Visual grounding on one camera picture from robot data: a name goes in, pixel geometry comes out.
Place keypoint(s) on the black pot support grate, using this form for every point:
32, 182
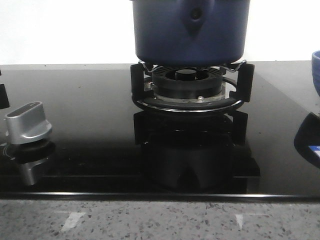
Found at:
237, 87

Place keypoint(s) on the blue ribbed bowl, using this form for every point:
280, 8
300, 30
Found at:
315, 70

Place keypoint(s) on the black gas burner head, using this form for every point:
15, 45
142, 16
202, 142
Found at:
185, 85

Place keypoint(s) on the blue label sticker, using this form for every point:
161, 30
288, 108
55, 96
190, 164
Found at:
315, 149

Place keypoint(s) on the blue cooking pot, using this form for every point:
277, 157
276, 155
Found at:
190, 33

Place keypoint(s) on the silver stove control knob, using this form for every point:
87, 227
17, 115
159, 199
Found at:
27, 124

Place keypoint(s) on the black left burner grate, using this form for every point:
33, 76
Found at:
4, 101

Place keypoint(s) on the black glass cooktop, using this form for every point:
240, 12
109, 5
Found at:
103, 147

